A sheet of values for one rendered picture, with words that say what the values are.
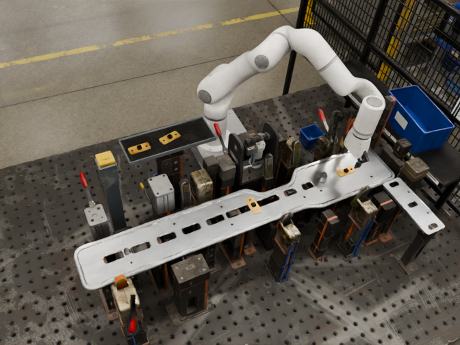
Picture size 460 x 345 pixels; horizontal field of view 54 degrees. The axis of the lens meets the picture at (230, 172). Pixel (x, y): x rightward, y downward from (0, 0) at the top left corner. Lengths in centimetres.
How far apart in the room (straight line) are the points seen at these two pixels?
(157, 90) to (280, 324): 252
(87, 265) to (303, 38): 113
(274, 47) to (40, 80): 275
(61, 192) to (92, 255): 67
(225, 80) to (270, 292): 93
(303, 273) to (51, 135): 229
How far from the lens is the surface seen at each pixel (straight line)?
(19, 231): 226
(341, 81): 176
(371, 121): 181
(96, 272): 171
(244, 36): 465
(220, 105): 217
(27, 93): 409
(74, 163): 245
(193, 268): 165
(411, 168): 212
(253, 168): 202
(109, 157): 181
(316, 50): 173
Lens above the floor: 247
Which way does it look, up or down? 49 degrees down
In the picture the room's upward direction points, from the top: 6 degrees clockwise
